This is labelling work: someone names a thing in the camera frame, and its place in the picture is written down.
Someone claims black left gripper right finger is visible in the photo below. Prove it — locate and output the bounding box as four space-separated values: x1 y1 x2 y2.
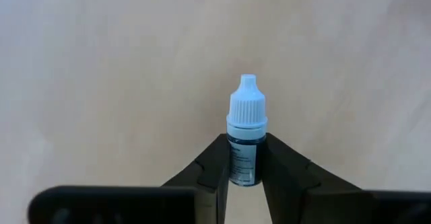
261 132 364 224

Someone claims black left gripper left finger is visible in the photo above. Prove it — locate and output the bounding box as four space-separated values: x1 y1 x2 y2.
162 133 232 224

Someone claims small blue-label dropper bottle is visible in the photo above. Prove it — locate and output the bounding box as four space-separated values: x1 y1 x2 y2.
226 73 269 187

